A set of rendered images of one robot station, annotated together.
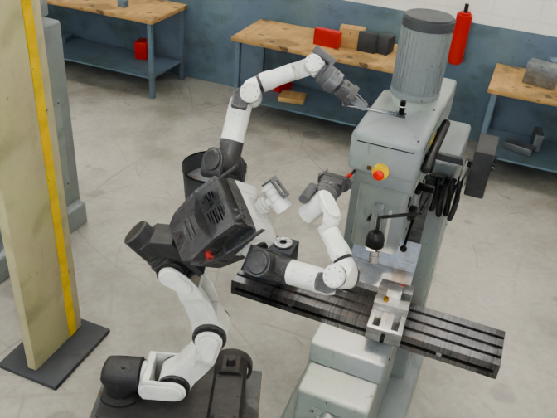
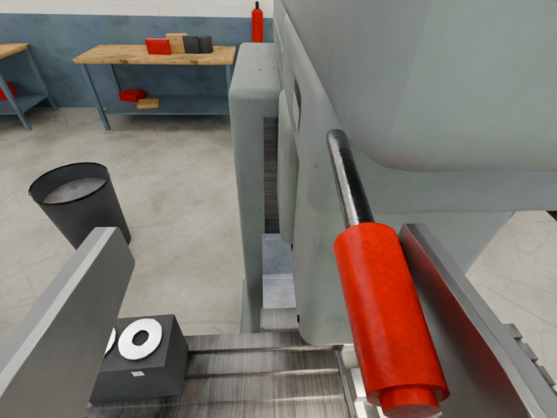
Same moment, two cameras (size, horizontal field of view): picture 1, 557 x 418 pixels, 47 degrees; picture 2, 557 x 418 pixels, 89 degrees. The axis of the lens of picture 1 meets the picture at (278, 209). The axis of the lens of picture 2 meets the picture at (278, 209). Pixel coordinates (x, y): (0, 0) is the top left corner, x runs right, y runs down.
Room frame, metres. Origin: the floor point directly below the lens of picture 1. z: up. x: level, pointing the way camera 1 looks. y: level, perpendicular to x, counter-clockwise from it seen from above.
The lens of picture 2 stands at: (2.02, -0.20, 1.78)
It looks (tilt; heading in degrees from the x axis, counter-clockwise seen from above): 41 degrees down; 337
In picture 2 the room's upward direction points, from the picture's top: 2 degrees clockwise
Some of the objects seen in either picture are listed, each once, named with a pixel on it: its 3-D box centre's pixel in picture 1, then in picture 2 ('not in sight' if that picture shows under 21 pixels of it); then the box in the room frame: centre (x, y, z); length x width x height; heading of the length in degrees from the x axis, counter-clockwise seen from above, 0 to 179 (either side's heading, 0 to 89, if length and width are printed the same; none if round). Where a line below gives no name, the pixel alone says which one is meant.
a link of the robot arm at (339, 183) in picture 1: (330, 188); not in sight; (1.97, -0.18, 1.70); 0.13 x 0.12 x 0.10; 70
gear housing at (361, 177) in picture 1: (394, 160); (400, 83); (2.27, -0.45, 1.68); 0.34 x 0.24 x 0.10; 160
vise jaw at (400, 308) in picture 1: (391, 305); (382, 381); (2.14, -0.53, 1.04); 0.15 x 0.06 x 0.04; 73
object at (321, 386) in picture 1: (349, 384); not in sight; (2.21, -0.42, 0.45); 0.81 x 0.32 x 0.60; 160
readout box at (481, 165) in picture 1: (482, 166); not in sight; (2.40, -0.85, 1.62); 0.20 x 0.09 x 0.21; 160
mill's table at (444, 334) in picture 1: (363, 311); (320, 378); (2.23, -0.43, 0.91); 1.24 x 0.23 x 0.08; 70
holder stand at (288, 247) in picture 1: (271, 256); (131, 358); (2.41, 0.01, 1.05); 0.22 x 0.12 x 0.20; 73
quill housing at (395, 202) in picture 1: (383, 208); (366, 238); (2.23, -0.43, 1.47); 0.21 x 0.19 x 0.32; 70
